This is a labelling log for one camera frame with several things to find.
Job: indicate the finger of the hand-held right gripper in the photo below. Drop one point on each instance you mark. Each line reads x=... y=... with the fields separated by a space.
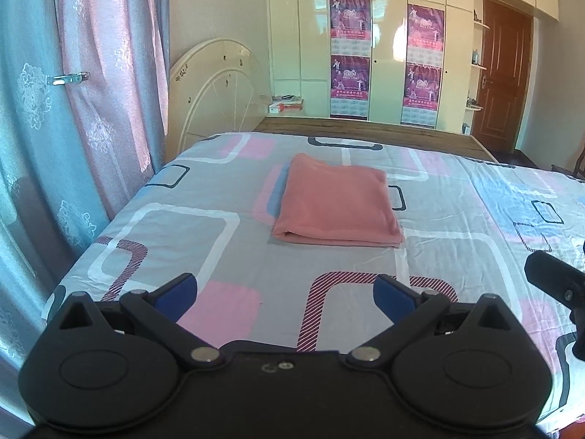
x=555 y=274

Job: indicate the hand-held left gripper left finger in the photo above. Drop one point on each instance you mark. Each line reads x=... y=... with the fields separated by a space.
x=177 y=293

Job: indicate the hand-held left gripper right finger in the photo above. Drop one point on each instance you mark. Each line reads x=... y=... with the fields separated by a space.
x=394 y=295

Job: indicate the pink sweater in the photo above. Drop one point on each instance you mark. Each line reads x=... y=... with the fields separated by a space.
x=333 y=201

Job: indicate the patterned bed sheet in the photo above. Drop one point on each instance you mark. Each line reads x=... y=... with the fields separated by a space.
x=183 y=219

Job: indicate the wooden chair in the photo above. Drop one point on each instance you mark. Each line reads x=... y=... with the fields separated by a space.
x=569 y=169

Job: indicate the cream arched headboard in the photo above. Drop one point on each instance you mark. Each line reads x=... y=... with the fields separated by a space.
x=205 y=100

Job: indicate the pink floral curtain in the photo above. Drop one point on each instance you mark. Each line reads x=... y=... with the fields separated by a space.
x=119 y=100

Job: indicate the brown wooden door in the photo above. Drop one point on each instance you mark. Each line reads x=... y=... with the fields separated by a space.
x=502 y=77

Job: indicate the blue floral curtain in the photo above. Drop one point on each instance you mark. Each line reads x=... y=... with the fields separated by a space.
x=32 y=146

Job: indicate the stack of boxes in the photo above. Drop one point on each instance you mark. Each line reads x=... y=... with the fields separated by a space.
x=285 y=105

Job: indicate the cream corner shelf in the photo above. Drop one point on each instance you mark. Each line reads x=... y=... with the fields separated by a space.
x=478 y=66

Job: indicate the metal curtain hook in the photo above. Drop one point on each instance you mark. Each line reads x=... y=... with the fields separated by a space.
x=71 y=78

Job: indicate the wooden bed frame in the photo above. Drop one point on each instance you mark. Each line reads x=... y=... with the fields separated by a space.
x=365 y=125

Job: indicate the purple wall poster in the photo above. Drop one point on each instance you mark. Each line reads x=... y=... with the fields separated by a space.
x=350 y=18
x=421 y=87
x=425 y=27
x=349 y=80

